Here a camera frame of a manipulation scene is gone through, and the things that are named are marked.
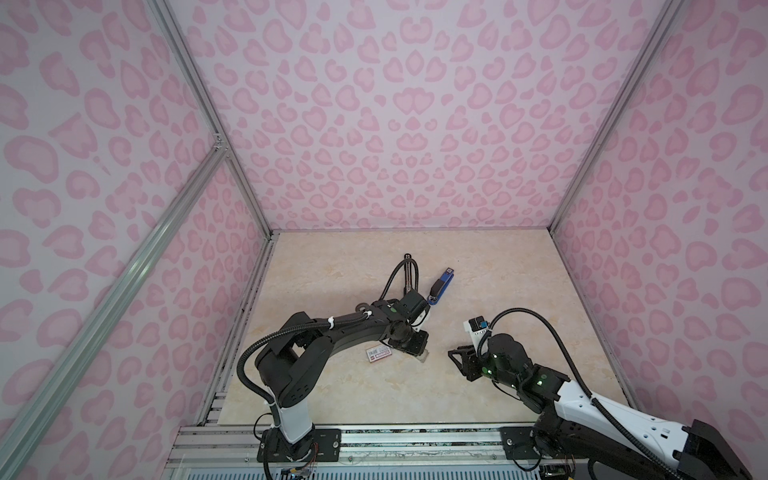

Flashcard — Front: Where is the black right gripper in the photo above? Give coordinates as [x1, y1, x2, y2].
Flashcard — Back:
[444, 344, 519, 391]

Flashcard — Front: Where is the red white staple box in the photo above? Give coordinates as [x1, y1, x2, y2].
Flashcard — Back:
[365, 344, 393, 364]

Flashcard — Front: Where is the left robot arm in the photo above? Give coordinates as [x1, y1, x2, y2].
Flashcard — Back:
[236, 295, 430, 447]

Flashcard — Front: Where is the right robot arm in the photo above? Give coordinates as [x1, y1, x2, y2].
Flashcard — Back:
[448, 334, 752, 479]

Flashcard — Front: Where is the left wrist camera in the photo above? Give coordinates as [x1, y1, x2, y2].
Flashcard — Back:
[397, 289, 431, 325]

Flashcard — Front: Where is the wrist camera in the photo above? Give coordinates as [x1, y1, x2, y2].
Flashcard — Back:
[463, 316, 488, 349]
[397, 289, 431, 325]

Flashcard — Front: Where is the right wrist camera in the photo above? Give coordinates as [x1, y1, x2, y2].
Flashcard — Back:
[463, 316, 488, 349]

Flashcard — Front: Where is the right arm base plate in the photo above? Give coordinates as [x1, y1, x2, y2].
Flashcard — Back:
[499, 426, 561, 463]

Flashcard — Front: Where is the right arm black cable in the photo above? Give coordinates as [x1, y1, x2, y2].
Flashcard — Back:
[479, 307, 691, 480]

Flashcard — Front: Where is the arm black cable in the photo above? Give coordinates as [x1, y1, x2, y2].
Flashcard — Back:
[236, 257, 421, 403]
[479, 307, 691, 480]

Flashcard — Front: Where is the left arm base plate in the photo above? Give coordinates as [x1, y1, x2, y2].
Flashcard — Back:
[257, 427, 342, 463]

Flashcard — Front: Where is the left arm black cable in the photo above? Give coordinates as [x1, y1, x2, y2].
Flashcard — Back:
[236, 257, 421, 403]

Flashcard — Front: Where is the aluminium front rail frame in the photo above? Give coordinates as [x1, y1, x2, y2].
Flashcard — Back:
[160, 419, 694, 480]

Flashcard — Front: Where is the aluminium diagonal wall strut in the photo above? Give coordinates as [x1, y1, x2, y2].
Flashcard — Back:
[1, 146, 228, 479]

